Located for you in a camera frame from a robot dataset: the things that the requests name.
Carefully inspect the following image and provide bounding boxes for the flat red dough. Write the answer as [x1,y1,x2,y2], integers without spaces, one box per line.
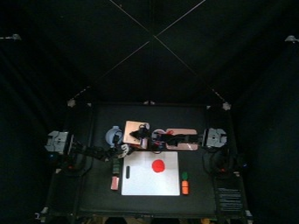
[151,158,166,174]

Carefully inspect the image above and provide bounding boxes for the green striped sponge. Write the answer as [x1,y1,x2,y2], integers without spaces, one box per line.
[111,157,122,175]

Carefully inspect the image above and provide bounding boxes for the wooden cutting board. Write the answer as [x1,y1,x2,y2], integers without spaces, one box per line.
[163,127,201,151]

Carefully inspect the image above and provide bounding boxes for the pink rectangular block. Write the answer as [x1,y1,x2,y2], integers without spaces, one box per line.
[110,175,120,192]

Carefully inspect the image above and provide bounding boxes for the white plastic cutting board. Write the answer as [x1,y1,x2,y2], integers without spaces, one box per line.
[120,150,182,197]

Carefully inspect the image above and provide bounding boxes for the toy carrot with green top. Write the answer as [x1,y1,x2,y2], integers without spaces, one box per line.
[181,171,191,196]

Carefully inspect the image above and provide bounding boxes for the black panel with white text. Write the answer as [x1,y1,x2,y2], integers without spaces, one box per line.
[215,178,246,217]

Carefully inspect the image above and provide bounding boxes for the wooden drawer box frame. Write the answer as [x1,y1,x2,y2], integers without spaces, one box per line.
[123,120,152,151]

